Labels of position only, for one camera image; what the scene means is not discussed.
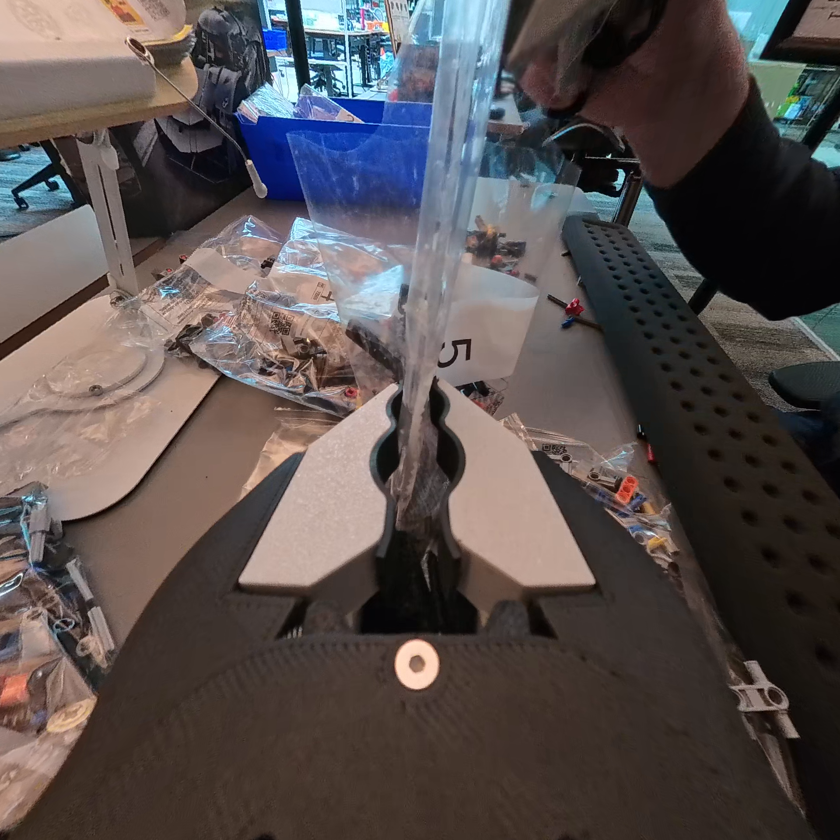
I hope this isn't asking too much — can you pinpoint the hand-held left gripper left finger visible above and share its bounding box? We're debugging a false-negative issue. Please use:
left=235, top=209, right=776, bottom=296
left=237, top=384, right=403, bottom=618

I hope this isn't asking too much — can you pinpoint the black clamp with metal rod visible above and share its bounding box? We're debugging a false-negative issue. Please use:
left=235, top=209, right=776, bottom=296
left=545, top=118, right=647, bottom=227

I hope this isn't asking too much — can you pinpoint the lego instruction booklet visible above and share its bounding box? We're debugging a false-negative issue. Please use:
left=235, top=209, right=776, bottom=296
left=0, top=0, right=193, bottom=52

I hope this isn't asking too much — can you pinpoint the blue plastic bin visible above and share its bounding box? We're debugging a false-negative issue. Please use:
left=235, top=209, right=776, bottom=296
left=235, top=97, right=434, bottom=202

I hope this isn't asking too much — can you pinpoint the dark lego set box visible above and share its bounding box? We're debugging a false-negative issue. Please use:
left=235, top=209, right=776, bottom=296
left=108, top=0, right=274, bottom=240

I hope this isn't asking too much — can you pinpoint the black framed sign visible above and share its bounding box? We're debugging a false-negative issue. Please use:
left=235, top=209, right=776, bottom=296
left=760, top=0, right=840, bottom=68

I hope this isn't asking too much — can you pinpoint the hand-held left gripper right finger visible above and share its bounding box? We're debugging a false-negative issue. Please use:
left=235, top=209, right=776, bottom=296
left=428, top=379, right=598, bottom=632

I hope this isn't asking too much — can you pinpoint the small open parts bag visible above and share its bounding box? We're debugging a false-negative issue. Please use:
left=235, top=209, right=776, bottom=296
left=502, top=413, right=803, bottom=788

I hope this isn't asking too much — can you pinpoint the person's right hand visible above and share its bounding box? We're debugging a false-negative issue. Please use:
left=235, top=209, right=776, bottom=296
left=520, top=0, right=753, bottom=191

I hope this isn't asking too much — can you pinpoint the person's right forearm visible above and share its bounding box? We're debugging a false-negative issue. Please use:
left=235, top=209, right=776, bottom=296
left=642, top=75, right=840, bottom=324

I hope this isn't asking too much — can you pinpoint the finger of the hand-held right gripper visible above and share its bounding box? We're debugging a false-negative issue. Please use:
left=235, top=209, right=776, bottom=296
left=508, top=0, right=595, bottom=73

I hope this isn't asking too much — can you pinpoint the person's leg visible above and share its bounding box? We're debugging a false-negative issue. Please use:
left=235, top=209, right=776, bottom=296
left=771, top=407, right=840, bottom=476

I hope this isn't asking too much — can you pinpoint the black office chair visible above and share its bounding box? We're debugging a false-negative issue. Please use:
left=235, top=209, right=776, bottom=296
left=768, top=361, right=840, bottom=412
left=10, top=141, right=74, bottom=211

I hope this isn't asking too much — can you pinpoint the dark perforated panel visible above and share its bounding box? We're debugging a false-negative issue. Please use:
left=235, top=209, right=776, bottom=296
left=562, top=217, right=840, bottom=840

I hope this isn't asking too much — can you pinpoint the white rod with ball end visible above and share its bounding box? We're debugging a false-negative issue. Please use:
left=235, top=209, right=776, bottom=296
left=125, top=36, right=270, bottom=199

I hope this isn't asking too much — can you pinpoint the clear lego parts bag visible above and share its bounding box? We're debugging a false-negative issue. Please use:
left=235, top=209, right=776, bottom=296
left=167, top=220, right=403, bottom=419
left=287, top=0, right=586, bottom=546
left=141, top=217, right=309, bottom=357
left=0, top=482, right=120, bottom=834

